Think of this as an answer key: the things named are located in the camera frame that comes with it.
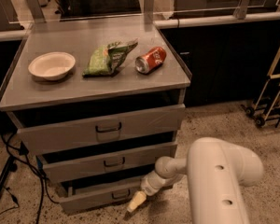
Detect grey bottom drawer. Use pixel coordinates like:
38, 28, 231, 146
60, 175, 143, 214

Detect grey drawer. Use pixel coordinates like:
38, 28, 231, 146
18, 105, 185, 155
60, 175, 143, 214
38, 142, 177, 183

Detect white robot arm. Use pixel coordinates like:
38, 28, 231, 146
127, 137, 264, 224

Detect grey middle drawer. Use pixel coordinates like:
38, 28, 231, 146
38, 142, 177, 183

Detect grey drawer cabinet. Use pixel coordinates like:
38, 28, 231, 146
0, 15, 192, 185

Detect grey top drawer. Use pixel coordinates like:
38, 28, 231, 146
18, 105, 185, 155

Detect black tripod leg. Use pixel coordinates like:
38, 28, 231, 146
0, 156, 15, 193

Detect red soda can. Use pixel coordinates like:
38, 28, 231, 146
135, 47, 167, 74

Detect green chip bag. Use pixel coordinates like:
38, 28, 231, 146
82, 39, 138, 77

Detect white paper bowl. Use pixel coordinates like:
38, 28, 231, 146
28, 52, 76, 81

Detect yellow hand truck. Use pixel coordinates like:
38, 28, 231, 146
243, 47, 280, 127

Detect white railing bar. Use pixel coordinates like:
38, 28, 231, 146
0, 12, 280, 42

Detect black floor cables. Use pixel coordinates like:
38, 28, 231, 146
0, 133, 64, 224

